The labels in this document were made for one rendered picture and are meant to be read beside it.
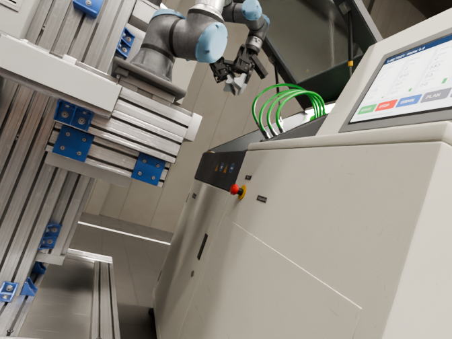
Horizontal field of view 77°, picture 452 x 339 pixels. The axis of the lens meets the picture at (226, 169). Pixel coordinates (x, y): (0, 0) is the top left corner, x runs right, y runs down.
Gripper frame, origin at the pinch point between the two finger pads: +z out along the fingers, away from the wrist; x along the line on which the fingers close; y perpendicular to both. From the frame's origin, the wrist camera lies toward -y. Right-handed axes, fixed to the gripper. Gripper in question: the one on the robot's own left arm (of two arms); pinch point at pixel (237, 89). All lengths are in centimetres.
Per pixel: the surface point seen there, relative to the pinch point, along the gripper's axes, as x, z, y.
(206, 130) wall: -229, -55, -37
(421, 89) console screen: 76, 49, -13
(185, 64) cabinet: -162, -118, -31
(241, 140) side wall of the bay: -25.0, 21.3, 1.2
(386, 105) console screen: 67, 48, -11
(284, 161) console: 67, 51, 27
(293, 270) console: 79, 72, 43
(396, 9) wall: -232, -140, -455
